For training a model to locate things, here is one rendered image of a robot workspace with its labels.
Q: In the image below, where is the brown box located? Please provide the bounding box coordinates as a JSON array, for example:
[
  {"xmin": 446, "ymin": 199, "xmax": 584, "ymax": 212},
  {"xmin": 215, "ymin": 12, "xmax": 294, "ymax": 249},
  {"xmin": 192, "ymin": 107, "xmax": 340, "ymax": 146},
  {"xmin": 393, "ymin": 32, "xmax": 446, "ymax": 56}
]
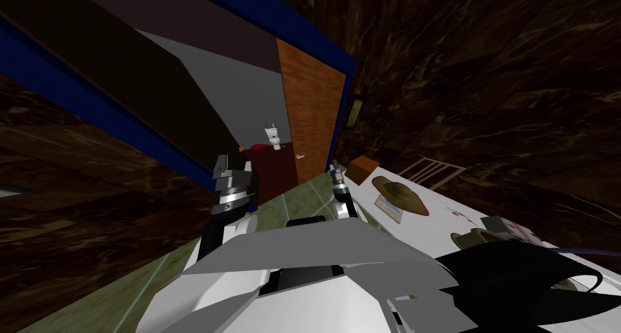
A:
[{"xmin": 346, "ymin": 155, "xmax": 381, "ymax": 186}]

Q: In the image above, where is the grey box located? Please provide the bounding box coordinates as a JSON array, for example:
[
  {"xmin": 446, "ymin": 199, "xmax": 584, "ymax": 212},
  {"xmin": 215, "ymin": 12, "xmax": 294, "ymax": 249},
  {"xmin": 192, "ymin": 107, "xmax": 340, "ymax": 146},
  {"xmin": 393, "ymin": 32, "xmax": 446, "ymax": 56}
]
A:
[{"xmin": 479, "ymin": 215, "xmax": 540, "ymax": 244}]

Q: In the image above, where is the olive hat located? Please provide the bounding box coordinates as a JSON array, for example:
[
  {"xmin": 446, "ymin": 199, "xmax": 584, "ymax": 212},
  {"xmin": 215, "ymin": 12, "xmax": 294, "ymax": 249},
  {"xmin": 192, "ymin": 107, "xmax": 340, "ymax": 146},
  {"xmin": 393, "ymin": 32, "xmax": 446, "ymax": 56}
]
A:
[{"xmin": 450, "ymin": 228, "xmax": 516, "ymax": 251}]

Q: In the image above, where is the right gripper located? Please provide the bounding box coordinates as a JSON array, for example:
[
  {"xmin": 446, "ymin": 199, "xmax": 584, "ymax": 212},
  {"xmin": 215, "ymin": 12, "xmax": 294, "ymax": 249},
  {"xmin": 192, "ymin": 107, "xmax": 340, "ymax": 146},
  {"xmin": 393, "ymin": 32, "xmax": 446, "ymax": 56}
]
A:
[{"xmin": 329, "ymin": 160, "xmax": 348, "ymax": 192}]

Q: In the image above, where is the white table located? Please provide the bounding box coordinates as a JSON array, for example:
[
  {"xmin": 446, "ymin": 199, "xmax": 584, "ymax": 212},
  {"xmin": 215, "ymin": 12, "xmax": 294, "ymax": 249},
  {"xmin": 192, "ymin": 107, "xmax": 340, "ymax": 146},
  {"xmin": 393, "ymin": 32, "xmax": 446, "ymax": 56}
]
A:
[{"xmin": 345, "ymin": 164, "xmax": 621, "ymax": 319}]

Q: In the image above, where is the pale flat book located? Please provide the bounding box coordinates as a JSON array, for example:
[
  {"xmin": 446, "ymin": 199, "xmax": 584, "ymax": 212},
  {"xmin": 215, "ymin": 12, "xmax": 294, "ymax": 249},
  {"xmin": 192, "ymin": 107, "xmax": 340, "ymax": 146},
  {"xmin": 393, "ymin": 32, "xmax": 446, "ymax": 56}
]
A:
[{"xmin": 373, "ymin": 194, "xmax": 404, "ymax": 225}]

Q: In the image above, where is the dark framed wall picture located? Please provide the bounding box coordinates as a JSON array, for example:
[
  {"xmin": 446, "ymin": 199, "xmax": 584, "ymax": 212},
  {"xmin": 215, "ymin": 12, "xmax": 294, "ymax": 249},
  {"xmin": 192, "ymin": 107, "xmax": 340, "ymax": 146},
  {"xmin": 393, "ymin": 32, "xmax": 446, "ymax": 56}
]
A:
[{"xmin": 344, "ymin": 93, "xmax": 366, "ymax": 130}]

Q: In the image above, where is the brown wooden door leaf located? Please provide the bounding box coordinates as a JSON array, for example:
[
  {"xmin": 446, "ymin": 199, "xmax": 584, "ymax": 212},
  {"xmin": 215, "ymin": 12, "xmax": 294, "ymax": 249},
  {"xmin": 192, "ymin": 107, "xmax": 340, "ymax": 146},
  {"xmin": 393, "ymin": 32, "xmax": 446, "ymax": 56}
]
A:
[{"xmin": 276, "ymin": 37, "xmax": 348, "ymax": 186}]

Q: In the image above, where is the brown brimmed hat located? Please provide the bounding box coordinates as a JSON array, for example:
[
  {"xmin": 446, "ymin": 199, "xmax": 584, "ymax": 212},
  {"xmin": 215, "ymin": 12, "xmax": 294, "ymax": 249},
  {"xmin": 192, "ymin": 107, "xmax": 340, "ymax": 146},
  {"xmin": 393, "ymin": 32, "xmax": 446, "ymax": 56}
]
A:
[{"xmin": 371, "ymin": 175, "xmax": 431, "ymax": 218}]

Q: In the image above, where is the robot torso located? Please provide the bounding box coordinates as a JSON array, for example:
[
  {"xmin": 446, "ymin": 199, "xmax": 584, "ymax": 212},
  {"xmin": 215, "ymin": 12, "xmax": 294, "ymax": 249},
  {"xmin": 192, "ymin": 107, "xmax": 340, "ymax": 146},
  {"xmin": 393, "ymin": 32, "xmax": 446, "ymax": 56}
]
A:
[{"xmin": 135, "ymin": 215, "xmax": 487, "ymax": 333}]

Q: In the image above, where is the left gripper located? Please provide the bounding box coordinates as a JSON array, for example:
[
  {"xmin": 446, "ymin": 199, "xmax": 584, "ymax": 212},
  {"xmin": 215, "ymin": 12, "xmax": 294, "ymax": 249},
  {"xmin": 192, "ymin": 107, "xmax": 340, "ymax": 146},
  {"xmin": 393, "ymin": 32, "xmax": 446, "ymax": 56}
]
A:
[{"xmin": 211, "ymin": 153, "xmax": 255, "ymax": 194}]

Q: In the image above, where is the white toilet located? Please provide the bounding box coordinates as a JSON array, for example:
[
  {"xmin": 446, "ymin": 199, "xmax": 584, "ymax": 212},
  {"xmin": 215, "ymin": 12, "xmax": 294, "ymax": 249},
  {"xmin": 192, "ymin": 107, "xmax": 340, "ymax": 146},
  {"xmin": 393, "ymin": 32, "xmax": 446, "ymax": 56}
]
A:
[{"xmin": 264, "ymin": 123, "xmax": 283, "ymax": 152}]

